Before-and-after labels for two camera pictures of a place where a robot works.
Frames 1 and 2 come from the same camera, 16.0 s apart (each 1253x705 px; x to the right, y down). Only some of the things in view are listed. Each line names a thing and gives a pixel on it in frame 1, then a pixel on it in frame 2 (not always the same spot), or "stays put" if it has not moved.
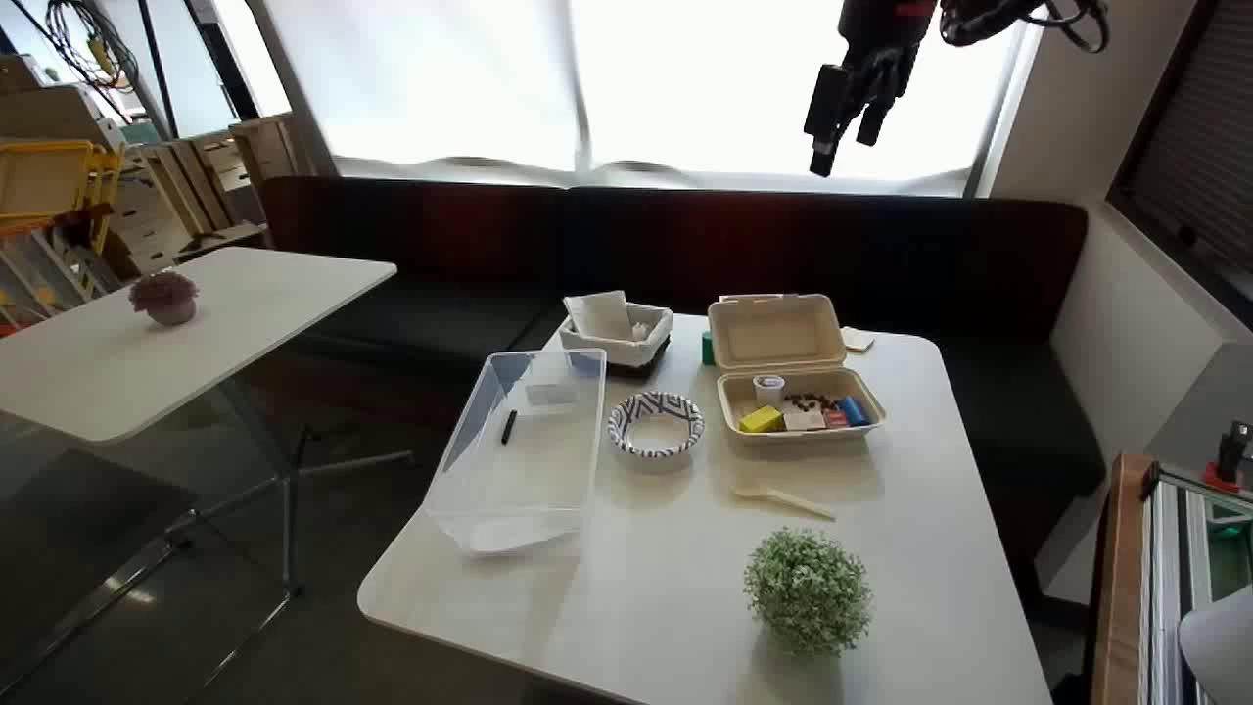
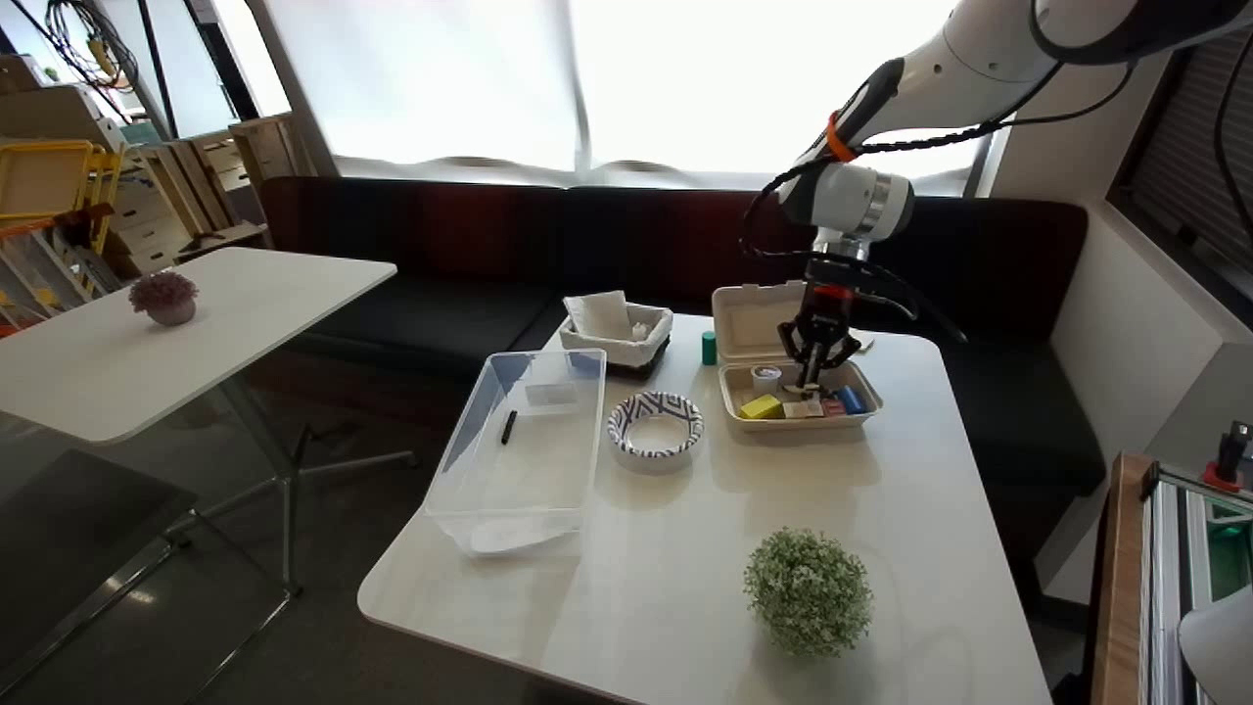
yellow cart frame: [49, 178] stays put
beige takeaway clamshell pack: [783, 366] stays put
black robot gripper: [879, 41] to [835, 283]
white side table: [194, 326] stays put
